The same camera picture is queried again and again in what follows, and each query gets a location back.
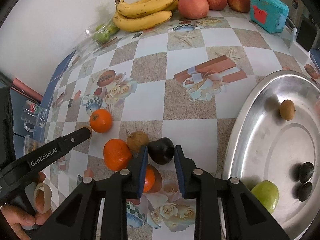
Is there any teal house-shaped box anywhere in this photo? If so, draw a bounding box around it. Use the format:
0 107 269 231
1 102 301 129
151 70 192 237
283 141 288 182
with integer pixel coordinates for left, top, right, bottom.
249 0 290 34

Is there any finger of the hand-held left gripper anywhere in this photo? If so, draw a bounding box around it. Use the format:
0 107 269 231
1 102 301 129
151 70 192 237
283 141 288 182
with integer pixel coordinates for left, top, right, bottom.
54 127 92 157

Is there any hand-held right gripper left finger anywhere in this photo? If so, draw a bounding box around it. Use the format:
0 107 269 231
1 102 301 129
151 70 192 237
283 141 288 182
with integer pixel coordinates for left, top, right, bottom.
29 145 149 240

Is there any pale pink apple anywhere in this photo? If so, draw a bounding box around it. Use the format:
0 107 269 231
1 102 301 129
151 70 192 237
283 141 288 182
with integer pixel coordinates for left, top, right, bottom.
177 0 210 20

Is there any brown longan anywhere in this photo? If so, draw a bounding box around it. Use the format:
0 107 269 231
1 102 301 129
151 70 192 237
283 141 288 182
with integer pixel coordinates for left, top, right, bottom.
279 99 297 121
126 131 150 154

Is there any red bar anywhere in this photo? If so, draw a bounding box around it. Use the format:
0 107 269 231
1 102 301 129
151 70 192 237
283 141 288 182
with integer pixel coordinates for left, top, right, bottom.
12 77 44 103

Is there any clear plastic snack box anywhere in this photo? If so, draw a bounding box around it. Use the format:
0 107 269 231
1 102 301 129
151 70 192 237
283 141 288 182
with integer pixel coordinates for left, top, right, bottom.
24 135 43 155

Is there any orange tangerine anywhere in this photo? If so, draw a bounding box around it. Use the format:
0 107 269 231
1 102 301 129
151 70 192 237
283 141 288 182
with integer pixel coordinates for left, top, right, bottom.
103 139 133 172
143 164 156 193
89 109 113 133

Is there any dark purple plum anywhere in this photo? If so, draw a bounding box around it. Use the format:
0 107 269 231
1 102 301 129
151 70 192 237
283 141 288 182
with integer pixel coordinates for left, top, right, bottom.
297 181 313 202
299 162 315 183
147 137 175 165

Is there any plastic bag of green fruit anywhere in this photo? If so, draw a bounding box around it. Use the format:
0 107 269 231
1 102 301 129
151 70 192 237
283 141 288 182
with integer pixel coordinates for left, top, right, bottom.
72 22 120 53

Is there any white charging dock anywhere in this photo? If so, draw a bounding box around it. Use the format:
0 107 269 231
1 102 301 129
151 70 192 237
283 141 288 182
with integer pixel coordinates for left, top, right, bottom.
289 29 312 62

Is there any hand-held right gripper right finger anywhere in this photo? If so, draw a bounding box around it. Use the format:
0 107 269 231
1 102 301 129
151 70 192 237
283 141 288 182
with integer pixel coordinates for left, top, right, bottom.
174 145 292 240

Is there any yellow banana bunch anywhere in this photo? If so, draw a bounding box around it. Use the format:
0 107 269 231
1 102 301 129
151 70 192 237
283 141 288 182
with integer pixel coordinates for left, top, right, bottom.
112 0 191 32

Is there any person's left hand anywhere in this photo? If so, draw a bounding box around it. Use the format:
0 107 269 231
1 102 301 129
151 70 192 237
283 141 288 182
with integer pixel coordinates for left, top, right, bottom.
1 172 52 239

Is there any green mango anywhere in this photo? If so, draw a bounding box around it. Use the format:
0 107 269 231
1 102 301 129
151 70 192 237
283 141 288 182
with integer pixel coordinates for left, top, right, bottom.
251 180 279 214

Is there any clear glass mug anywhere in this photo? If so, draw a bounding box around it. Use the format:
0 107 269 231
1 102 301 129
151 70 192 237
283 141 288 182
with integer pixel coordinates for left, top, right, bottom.
21 100 49 132

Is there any stainless steel basin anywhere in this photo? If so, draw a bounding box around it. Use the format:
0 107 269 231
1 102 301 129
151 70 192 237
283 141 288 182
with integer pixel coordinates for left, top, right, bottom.
221 70 320 240

